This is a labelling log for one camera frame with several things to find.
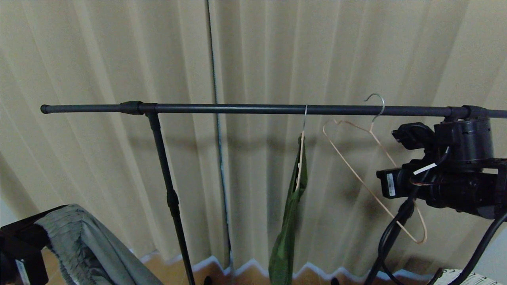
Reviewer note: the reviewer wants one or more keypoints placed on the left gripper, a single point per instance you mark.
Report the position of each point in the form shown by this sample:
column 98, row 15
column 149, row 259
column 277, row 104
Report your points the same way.
column 21, row 253

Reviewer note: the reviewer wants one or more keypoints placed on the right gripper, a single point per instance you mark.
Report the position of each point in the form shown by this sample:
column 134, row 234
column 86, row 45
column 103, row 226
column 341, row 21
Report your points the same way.
column 408, row 182

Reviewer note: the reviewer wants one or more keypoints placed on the pink clothes hanger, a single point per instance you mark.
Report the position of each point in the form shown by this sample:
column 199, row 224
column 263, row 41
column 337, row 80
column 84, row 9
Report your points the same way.
column 348, row 162
column 300, row 158

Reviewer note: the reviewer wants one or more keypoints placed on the pale grey shorts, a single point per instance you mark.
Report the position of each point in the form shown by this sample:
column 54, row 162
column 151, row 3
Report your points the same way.
column 91, row 245

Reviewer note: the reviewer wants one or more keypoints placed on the green printed sleeveless shirt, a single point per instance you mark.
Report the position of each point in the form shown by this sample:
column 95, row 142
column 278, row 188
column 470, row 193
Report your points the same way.
column 285, row 237

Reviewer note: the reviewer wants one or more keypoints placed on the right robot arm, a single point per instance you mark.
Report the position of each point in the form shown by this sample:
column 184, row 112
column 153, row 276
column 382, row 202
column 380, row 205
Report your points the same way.
column 467, row 138

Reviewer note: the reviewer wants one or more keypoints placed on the white laundry basket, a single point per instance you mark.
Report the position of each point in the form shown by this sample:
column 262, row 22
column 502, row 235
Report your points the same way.
column 475, row 277

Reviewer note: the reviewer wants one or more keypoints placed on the black clothes rack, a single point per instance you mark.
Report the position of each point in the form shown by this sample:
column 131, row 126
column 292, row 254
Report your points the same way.
column 237, row 108

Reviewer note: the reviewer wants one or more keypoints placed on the beige curtain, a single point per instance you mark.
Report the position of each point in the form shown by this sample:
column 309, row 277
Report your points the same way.
column 99, row 47

